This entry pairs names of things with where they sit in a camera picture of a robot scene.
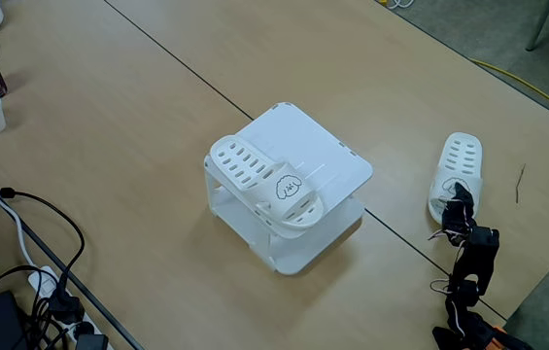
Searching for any grey chair leg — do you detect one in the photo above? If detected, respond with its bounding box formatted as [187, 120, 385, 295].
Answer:
[526, 0, 549, 53]

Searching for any white slipper with dog print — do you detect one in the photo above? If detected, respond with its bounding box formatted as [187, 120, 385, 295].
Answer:
[209, 134, 326, 231]
[427, 131, 484, 228]

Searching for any thin brown twig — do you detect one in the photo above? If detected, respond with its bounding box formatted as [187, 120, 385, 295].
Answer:
[515, 163, 528, 205]

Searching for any white power strip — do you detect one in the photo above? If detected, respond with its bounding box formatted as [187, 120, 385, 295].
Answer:
[27, 264, 116, 350]

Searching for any black cable with ferrite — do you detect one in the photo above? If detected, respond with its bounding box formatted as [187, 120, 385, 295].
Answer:
[0, 186, 86, 293]

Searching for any black plug-in adapter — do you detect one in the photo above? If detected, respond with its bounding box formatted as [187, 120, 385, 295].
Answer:
[73, 320, 110, 350]

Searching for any black power plug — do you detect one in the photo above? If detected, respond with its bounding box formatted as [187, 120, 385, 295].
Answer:
[48, 274, 86, 326]

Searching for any white plastic shoe rack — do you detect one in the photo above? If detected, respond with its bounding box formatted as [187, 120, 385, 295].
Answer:
[203, 101, 374, 277]

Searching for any white power cable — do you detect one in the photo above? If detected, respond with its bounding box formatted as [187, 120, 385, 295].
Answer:
[0, 158, 37, 269]

